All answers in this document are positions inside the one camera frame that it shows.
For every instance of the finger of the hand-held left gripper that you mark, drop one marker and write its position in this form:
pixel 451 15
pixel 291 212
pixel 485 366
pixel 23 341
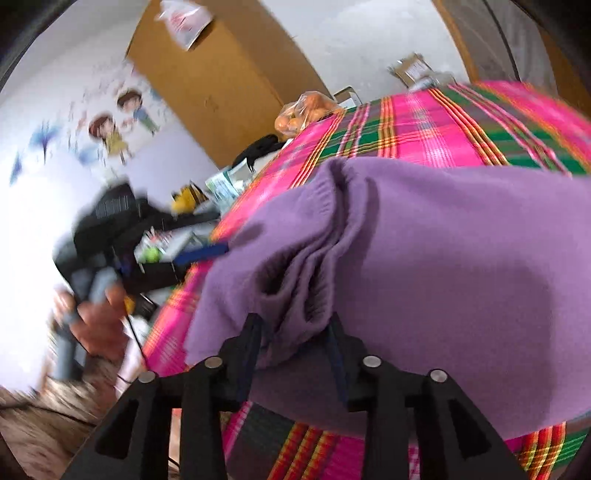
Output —
pixel 157 279
pixel 203 251

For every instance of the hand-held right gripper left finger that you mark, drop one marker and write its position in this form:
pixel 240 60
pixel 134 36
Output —
pixel 247 369

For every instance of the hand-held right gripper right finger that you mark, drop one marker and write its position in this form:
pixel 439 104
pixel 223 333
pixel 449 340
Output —
pixel 337 364

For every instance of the purple knit garment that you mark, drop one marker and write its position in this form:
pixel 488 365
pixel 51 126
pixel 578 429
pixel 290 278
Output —
pixel 438 277

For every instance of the person's left hand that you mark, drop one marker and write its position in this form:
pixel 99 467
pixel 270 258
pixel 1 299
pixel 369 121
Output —
pixel 99 323

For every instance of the colourful snack packet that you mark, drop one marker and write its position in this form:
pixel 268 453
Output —
pixel 152 251

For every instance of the yellow gift bag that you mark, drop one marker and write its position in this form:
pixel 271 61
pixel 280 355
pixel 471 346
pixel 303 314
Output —
pixel 187 198

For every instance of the black knit cloth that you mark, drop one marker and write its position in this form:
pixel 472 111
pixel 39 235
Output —
pixel 258 150

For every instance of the bag of oranges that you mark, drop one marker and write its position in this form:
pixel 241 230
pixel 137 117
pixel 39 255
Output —
pixel 300 117

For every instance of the wooden wardrobe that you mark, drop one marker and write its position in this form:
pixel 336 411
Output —
pixel 221 83

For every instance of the person's floral jacket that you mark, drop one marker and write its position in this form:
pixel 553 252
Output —
pixel 37 438

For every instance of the white carton box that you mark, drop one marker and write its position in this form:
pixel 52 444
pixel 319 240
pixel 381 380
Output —
pixel 346 97

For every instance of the white red plastic bag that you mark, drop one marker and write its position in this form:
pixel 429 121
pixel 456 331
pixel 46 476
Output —
pixel 184 23

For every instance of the pink green plaid cloth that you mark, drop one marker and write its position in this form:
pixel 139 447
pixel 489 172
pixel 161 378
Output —
pixel 415 129

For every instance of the cardboard parcel box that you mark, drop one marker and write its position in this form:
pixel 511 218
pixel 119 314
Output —
pixel 413 69

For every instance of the clear plastic door curtain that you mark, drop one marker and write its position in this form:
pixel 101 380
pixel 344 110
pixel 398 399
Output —
pixel 489 37

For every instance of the cartoon wall sticker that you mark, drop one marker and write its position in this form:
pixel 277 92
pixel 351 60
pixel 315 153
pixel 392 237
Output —
pixel 108 134

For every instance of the wooden door frame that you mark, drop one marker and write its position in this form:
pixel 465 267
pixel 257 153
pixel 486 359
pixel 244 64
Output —
pixel 459 41

